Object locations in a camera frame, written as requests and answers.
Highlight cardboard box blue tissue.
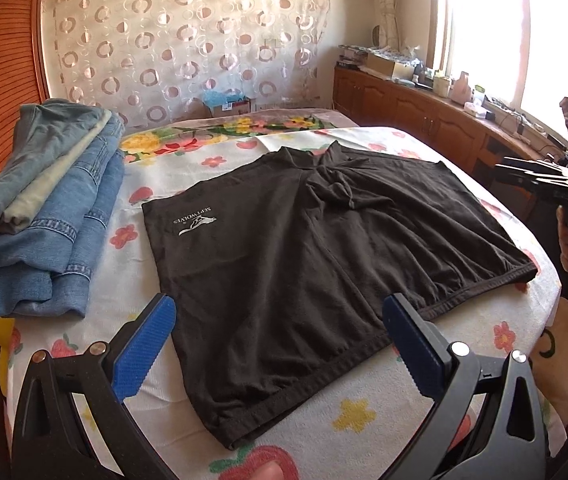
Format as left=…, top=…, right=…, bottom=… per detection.
left=203, top=90, right=252, bottom=117

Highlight blue folded denim jeans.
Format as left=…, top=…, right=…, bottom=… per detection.
left=0, top=116, right=124, bottom=318

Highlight sheer circle pattern curtain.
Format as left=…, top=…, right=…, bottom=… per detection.
left=41, top=0, right=331, bottom=131

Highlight colourful floral blanket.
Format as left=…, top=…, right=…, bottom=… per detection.
left=120, top=108, right=352, bottom=164

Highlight cardboard box on cabinet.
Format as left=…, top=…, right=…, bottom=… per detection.
left=365, top=54, right=414, bottom=79

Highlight wooden cabinet row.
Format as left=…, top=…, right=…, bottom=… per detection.
left=331, top=65, right=555, bottom=187

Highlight grey-blue folded jeans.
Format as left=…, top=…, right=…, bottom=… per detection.
left=0, top=99, right=105, bottom=224

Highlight beige folded pants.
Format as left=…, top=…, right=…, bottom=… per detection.
left=0, top=110, right=121, bottom=234

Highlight white cup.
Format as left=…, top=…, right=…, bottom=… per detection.
left=433, top=76, right=451, bottom=99

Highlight black shorts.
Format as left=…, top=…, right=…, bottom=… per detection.
left=143, top=143, right=537, bottom=450

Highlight window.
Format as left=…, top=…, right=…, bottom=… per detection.
left=434, top=0, right=568, bottom=141

